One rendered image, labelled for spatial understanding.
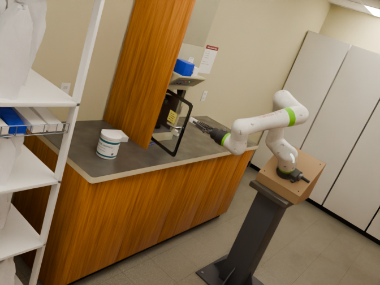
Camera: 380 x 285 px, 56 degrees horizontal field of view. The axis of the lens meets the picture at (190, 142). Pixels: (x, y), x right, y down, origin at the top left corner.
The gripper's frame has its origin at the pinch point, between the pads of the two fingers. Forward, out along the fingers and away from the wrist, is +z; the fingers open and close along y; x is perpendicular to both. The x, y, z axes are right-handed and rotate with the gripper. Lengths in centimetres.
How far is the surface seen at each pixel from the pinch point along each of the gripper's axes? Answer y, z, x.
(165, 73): 1.6, 33.3, -19.7
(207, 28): -35, 39, -54
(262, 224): -58, -52, 65
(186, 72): -13.2, 28.2, -23.5
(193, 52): -28, 39, -35
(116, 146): 37, 24, 27
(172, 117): -4.6, 21.0, 7.1
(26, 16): 109, 17, -41
